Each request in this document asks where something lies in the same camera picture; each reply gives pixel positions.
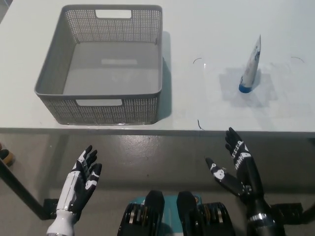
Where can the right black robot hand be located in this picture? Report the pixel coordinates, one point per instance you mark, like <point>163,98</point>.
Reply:
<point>251,177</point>

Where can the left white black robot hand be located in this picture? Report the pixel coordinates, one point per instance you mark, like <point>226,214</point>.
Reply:
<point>82,182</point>

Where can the white shampoo tube blue cap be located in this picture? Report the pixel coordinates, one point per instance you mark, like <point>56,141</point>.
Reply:
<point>250,68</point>

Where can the black taped foot plate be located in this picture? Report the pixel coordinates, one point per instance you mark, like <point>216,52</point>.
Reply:
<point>50,209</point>
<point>288,210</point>

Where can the black metal table leg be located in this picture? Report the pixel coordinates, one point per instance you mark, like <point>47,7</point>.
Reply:
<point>22,189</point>
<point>310,206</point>

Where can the black tan shoe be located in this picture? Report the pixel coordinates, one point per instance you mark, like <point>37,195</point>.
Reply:
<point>6,157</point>

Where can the grey perforated plastic basket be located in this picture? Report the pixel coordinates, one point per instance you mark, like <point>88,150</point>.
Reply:
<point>110,68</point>

